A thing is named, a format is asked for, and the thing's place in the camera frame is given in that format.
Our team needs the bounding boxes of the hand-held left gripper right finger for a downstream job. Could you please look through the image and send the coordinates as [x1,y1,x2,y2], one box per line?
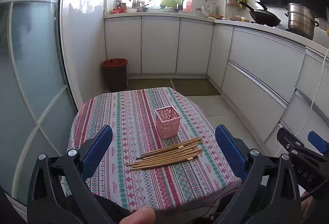
[213,125,302,224]

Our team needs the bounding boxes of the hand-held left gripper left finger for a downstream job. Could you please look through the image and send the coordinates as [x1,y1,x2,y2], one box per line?
[27,125,131,224]

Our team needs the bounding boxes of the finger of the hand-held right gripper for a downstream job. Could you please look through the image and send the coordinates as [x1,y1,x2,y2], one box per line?
[277,127,306,156]
[308,131,329,156]

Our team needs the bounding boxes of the bunch of wooden chopsticks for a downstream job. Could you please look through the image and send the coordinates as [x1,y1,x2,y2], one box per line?
[126,137,203,170]

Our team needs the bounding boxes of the pink perforated utensil holder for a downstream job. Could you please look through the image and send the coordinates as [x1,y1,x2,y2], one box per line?
[155,105,182,139]

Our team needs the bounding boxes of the striped patterned tablecloth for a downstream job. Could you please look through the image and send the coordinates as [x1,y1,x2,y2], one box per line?
[67,87,242,214]

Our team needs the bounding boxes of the dark bin with red liner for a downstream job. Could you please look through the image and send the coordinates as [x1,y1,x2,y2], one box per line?
[101,58,128,93]

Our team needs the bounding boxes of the olive floor mat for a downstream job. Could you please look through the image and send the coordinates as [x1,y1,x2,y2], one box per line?
[171,78,221,96]
[127,78,175,91]

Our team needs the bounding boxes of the frosted glass door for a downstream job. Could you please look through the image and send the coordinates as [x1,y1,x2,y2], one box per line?
[0,0,78,204]

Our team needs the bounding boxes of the steel steamer pot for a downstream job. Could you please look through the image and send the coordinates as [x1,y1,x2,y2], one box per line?
[285,3,320,40]

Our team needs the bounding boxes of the white kitchen base cabinets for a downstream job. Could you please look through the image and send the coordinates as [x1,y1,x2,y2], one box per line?
[104,14,329,155]

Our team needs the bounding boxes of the black wok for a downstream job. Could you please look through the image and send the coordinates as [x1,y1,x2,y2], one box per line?
[238,1,281,27]

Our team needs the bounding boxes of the white cutting board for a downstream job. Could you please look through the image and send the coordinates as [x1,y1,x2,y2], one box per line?
[104,0,115,15]

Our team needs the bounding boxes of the white cable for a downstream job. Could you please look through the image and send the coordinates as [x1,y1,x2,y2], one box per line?
[293,48,329,137]

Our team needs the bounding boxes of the wall shelf with packets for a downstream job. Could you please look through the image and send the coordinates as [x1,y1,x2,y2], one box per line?
[226,0,246,8]

